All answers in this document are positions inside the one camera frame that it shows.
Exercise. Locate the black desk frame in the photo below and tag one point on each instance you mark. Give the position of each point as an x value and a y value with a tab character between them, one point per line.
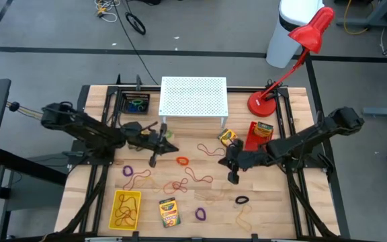
29	166

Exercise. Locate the orange coil wristband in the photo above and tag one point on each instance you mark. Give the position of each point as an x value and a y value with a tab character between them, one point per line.
177	161

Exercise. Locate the grey desk base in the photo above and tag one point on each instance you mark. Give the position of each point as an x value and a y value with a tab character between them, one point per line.
368	23

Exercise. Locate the orange rubber band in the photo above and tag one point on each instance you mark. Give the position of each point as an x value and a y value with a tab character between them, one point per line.
164	188

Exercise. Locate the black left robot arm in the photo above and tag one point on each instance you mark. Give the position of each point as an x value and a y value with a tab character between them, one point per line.
86	129

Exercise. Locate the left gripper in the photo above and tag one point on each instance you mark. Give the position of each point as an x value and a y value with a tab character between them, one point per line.
146	141

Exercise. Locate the black coil wristband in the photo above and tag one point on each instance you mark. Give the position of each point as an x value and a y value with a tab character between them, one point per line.
236	200

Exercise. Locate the white perforated shelf riser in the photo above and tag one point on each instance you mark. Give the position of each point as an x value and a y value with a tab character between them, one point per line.
193	97

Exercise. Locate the red rubber band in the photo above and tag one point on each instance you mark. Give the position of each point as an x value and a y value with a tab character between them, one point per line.
190	174
203	149
180	185
126	220
130	181
126	201

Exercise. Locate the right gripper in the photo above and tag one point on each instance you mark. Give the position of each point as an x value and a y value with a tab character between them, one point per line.
247	159

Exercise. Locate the white trash bin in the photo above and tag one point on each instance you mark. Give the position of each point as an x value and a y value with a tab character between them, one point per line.
281	43

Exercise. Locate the red plastic basket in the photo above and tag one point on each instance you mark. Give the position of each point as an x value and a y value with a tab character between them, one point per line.
251	141

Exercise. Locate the Crayola crayon box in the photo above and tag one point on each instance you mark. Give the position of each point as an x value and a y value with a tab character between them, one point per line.
169	212
145	132
263	129
226	136

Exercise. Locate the yellow rubber band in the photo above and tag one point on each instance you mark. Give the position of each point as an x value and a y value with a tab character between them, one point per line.
153	183
210	201
237	218

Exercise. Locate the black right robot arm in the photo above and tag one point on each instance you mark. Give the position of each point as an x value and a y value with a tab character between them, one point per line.
314	134

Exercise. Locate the red desk lamp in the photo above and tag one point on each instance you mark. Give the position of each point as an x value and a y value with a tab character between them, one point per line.
262	104

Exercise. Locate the yellow plastic basket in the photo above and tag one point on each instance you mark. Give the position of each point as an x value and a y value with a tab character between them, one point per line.
113	227

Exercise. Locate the green coil wristband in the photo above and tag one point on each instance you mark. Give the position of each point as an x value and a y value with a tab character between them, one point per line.
136	100
170	134

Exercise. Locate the black mesh basket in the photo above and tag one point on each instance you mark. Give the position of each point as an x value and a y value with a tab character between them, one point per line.
124	101

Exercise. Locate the purple coil wristband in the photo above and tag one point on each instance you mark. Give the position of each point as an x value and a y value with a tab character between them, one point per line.
124	170
196	214

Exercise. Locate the grey metal bar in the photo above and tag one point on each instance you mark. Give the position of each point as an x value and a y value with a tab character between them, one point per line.
385	112

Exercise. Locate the blue coil wristband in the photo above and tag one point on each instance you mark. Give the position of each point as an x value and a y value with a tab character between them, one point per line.
132	108

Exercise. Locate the black table clamp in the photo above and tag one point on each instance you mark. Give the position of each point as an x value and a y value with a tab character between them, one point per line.
119	80
138	84

